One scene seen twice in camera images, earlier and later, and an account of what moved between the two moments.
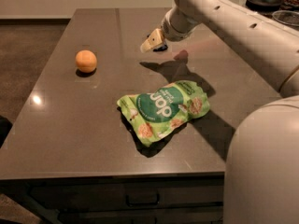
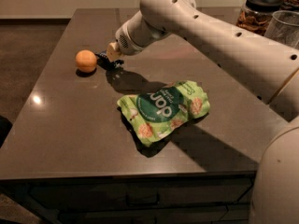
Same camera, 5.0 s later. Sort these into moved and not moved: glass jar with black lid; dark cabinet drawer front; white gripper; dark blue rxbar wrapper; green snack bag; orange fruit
Moved: dark blue rxbar wrapper; white gripper
Not moved: green snack bag; dark cabinet drawer front; glass jar with black lid; orange fruit
